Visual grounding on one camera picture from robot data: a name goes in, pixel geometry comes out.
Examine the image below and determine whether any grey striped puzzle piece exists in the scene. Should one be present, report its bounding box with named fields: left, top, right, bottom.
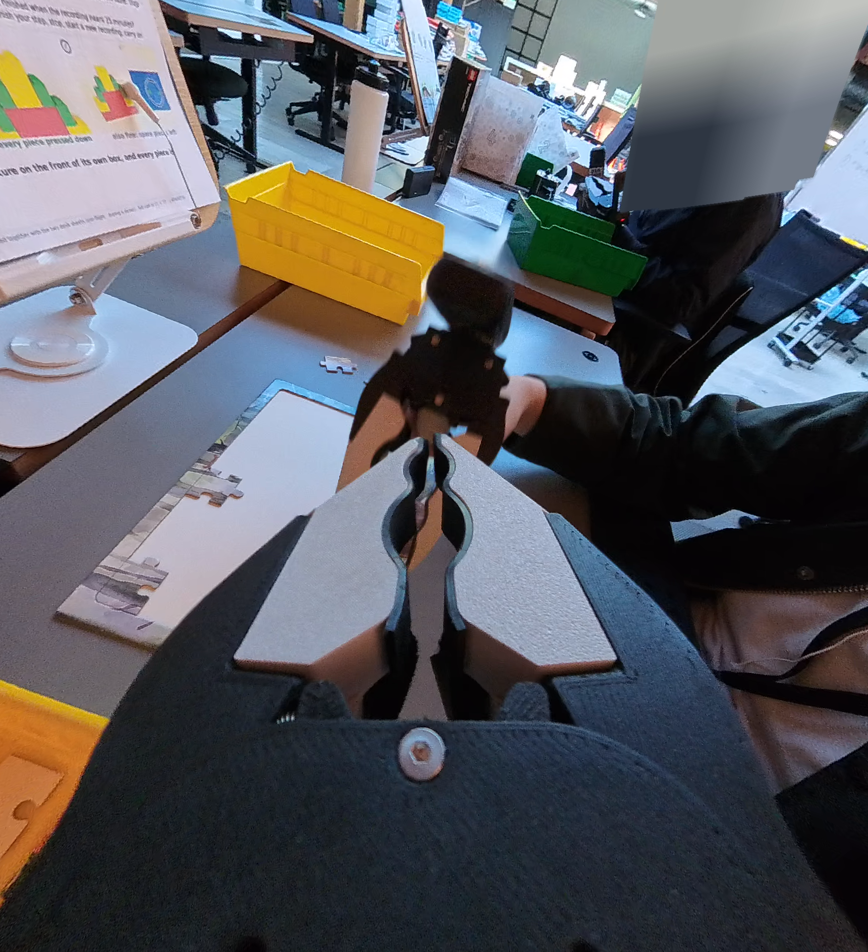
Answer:
left=93, top=556, right=171, bottom=617

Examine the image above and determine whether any yellow plastic bin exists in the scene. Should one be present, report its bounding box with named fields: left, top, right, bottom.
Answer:
left=0, top=669, right=111, bottom=923
left=224, top=162, right=446, bottom=326

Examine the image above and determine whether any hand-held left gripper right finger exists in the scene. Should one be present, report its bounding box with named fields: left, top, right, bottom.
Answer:
left=432, top=433, right=618, bottom=718

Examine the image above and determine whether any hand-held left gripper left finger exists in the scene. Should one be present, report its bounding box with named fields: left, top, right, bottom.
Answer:
left=234, top=436, right=431, bottom=718

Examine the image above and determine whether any tall black box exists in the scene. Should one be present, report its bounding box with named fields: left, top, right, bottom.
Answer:
left=425, top=58, right=490, bottom=183

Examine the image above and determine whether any puzzle frame board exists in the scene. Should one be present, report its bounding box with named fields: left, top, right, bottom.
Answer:
left=57, top=379, right=364, bottom=648

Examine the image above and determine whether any black office chair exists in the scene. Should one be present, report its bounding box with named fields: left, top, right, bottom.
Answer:
left=739, top=212, right=868, bottom=351

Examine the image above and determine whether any person's right forearm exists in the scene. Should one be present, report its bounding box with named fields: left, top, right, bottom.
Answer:
left=504, top=375, right=868, bottom=589

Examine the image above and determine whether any grey brown puzzle piece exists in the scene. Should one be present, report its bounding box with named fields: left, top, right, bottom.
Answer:
left=181, top=469, right=245, bottom=508

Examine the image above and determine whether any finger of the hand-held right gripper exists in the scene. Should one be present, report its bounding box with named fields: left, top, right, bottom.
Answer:
left=472, top=405, right=513, bottom=467
left=337, top=356, right=436, bottom=492

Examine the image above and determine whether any pile of puzzle pieces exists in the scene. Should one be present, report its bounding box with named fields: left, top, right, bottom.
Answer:
left=0, top=755, right=66, bottom=923

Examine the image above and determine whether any grey desk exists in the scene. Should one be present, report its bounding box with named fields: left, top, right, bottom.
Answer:
left=0, top=216, right=289, bottom=484
left=0, top=286, right=624, bottom=718
left=374, top=134, right=621, bottom=336

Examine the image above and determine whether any white patterned box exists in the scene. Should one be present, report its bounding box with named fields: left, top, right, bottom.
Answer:
left=460, top=74, right=546, bottom=187

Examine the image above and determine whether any whiteboard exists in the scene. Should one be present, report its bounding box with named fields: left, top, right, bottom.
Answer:
left=783, top=100, right=868, bottom=254

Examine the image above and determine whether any person's right hand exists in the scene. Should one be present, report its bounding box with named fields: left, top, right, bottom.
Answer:
left=501, top=374, right=550, bottom=447

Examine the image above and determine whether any green plastic bin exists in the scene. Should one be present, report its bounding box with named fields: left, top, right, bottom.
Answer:
left=508, top=193, right=649, bottom=295

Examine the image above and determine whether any white water bottle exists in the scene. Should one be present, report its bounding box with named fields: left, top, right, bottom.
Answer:
left=341, top=63, right=390, bottom=194

